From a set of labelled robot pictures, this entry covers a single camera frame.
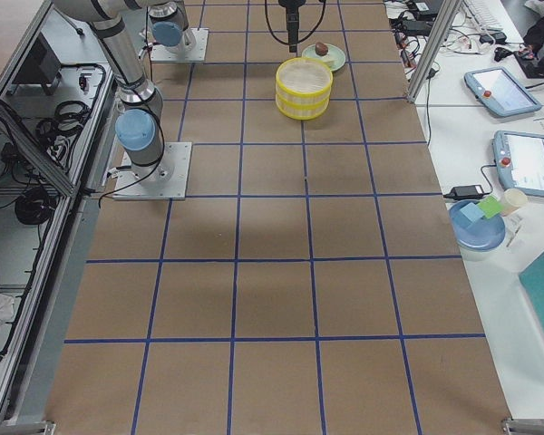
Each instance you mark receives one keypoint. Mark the upper teach pendant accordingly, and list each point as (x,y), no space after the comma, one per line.
(500,92)

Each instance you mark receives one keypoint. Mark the aluminium frame post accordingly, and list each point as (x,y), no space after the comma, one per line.
(438,34)

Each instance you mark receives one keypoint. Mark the teach pendant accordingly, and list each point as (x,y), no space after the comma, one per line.
(519,158)
(500,92)

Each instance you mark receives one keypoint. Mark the light blue sponge block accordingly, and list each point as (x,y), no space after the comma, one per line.
(472,212)

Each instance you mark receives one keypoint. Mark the blue plate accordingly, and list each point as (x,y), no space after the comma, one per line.
(481,236)

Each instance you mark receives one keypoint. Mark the brown bun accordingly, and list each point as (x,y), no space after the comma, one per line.
(321,49)

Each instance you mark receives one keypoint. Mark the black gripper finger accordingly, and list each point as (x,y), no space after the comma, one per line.
(292,33)

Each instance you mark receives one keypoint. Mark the black box on shelf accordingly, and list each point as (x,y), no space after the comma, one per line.
(40,67)

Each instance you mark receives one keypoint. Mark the beige cup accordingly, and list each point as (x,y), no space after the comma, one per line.
(511,200)

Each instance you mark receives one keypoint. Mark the pale green plate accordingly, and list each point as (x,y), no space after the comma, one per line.
(334,60)

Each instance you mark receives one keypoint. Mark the lower teach pendant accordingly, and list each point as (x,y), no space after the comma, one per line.
(519,158)

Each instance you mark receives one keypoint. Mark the green sponge block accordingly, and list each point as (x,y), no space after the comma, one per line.
(490,207)

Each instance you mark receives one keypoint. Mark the aluminium side rack frame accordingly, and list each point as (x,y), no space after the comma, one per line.
(37,191)

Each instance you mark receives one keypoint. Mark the black power adapter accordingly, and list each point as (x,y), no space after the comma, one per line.
(463,192)

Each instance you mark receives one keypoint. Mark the yellow steamer layer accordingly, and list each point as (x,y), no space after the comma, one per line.
(301,112)
(303,81)

